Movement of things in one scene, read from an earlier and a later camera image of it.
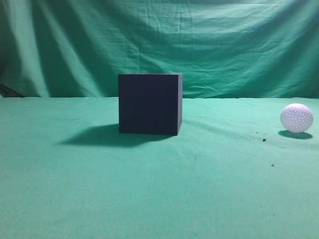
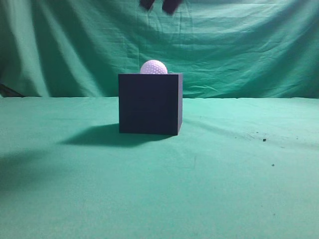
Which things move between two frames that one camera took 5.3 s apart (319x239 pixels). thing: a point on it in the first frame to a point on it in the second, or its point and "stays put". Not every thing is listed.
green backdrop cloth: x=224 y=49 stays put
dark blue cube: x=150 y=103 stays put
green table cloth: x=233 y=172 stays put
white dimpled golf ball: x=296 y=117 to x=153 y=66
